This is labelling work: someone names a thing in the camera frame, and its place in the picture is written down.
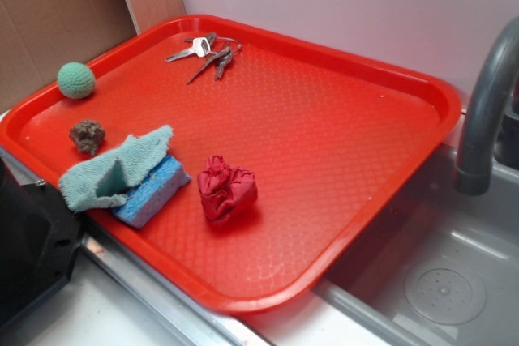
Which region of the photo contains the brown crumpled lump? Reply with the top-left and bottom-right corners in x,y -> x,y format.
69,119 -> 105,156

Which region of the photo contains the green textured ball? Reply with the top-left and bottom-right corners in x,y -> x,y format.
57,62 -> 96,100

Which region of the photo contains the grey plastic sink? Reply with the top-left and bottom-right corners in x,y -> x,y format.
315,129 -> 518,345

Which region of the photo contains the grey faucet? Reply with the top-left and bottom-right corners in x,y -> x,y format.
453,18 -> 518,195

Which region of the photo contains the red plastic tray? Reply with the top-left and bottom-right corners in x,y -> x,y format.
1,15 -> 461,314

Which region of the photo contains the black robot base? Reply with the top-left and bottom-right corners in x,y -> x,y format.
1,162 -> 83,330

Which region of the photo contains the blue sponge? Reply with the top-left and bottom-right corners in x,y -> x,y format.
112,156 -> 191,229

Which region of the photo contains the red crumpled cloth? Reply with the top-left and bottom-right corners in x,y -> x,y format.
197,156 -> 258,224

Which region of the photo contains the brown cardboard sheet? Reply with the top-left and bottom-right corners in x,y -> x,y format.
1,0 -> 135,111

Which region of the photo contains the silver key bunch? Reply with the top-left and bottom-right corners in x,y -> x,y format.
165,32 -> 242,84

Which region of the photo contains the light green cloth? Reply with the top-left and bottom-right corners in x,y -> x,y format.
58,125 -> 174,212

